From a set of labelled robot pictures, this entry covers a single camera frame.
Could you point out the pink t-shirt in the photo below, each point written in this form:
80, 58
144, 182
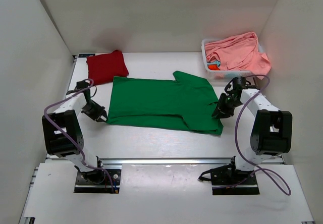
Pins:
239, 53

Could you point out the white plastic basket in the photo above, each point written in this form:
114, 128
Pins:
227, 72

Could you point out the folded red t-shirt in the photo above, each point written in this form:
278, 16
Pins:
102, 68

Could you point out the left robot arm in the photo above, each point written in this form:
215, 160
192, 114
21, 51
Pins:
62, 132

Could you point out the white front board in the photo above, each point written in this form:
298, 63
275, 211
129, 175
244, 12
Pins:
162, 194

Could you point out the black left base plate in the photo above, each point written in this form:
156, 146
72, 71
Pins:
98, 182

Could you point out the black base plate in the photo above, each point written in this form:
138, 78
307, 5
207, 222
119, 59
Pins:
227, 180
98, 182

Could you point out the aluminium table rail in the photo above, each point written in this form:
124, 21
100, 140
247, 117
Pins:
165, 161

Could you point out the green t-shirt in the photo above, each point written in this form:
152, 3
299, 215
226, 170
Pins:
185, 103

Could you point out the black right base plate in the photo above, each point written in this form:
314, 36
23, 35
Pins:
227, 180

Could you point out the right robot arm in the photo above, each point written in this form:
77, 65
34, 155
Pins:
271, 133

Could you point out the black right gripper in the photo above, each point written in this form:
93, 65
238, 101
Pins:
222, 107

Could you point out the orange garment in basket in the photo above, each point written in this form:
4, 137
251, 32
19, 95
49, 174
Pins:
215, 65

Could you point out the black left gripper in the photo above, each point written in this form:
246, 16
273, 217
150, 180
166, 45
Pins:
96, 112

